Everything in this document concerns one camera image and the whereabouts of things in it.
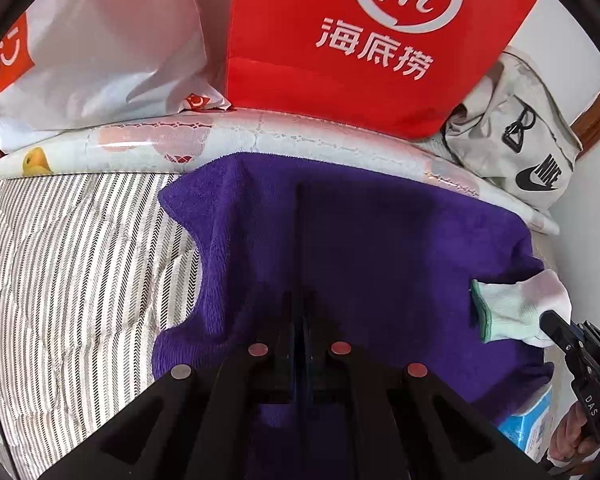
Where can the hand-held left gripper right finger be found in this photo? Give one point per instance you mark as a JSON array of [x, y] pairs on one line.
[[311, 310]]

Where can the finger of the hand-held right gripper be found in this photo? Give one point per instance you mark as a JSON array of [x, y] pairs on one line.
[[555, 327]]

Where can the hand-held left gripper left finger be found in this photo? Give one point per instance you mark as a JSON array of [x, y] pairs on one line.
[[294, 310]]

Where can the white glove green cuff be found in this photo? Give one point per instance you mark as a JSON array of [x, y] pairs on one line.
[[515, 305]]

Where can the purple towel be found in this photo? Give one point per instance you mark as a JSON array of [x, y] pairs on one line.
[[370, 240]]

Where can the person's right hand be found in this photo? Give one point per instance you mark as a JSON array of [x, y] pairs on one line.
[[567, 435]]

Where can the blue tissue pack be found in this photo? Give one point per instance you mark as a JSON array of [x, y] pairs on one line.
[[527, 422]]

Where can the rolled fruit print sheet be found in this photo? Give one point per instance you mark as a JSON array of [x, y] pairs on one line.
[[260, 132]]

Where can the beige sling bag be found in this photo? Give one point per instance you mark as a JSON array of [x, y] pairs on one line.
[[510, 125]]

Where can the striped bed mattress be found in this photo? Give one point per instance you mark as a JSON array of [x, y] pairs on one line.
[[80, 270]]

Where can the red paper bag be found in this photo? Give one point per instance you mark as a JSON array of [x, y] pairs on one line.
[[360, 40]]

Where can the white plastic shopping bag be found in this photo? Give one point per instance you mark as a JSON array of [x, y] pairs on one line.
[[110, 45]]

